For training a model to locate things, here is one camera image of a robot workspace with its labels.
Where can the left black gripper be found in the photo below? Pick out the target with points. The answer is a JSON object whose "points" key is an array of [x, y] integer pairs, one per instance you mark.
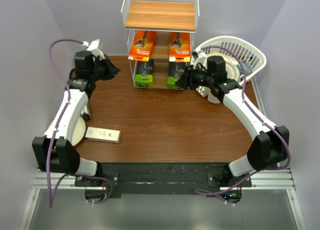
{"points": [[111, 70]]}

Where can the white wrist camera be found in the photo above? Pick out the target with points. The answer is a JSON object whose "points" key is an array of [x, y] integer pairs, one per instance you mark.
{"points": [[95, 47], [199, 59]]}

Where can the blue ringed plate in basket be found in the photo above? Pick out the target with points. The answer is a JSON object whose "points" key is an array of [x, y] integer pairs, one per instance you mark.
{"points": [[232, 69]]}

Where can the cream plate on table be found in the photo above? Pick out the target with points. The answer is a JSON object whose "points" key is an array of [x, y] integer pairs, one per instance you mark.
{"points": [[79, 131]]}

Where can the white wire wooden shelf unit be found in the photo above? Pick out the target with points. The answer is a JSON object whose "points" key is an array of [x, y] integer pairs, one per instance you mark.
{"points": [[162, 16]]}

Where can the orange razor box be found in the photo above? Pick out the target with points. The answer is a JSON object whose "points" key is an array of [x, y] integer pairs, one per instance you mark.
{"points": [[142, 45], [179, 47]]}

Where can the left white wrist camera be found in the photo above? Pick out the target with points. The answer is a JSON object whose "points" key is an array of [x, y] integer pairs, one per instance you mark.
{"points": [[95, 47]]}

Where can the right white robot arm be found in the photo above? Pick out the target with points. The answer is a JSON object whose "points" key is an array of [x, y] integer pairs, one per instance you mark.
{"points": [[270, 143]]}

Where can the black green razor box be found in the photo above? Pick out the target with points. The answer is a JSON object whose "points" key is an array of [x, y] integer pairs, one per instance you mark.
{"points": [[144, 75], [175, 72]]}

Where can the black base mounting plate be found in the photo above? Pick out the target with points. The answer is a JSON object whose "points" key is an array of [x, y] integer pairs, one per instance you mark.
{"points": [[165, 178]]}

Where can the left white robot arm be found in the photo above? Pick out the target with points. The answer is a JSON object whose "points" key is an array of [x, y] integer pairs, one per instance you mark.
{"points": [[54, 151]]}

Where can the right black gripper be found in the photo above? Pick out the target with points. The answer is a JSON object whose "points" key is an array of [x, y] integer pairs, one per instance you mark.
{"points": [[185, 82]]}

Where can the white small box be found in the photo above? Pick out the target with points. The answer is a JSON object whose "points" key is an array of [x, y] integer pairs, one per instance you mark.
{"points": [[85, 113]]}

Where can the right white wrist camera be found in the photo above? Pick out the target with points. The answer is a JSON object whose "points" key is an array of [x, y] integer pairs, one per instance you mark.
{"points": [[199, 59]]}

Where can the white plastic slatted basket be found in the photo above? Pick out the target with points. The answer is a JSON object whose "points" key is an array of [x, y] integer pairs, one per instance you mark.
{"points": [[239, 50]]}

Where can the grey object in basket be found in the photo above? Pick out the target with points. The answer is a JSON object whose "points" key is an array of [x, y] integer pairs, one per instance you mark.
{"points": [[247, 70]]}

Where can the silver grey box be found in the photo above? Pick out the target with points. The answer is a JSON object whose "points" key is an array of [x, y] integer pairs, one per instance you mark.
{"points": [[103, 135]]}

